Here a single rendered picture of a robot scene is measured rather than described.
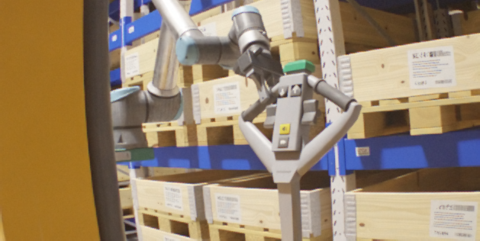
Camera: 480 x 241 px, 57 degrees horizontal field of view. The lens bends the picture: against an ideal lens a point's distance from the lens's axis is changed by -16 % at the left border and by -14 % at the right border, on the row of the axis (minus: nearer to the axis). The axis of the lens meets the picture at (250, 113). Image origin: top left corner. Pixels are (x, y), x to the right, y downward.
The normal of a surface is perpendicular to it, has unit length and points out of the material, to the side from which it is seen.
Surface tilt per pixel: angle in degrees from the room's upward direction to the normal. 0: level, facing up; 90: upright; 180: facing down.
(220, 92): 90
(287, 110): 74
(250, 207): 90
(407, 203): 90
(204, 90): 90
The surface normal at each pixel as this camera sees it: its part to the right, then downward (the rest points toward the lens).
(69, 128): 0.65, -0.07
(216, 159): -0.76, 0.05
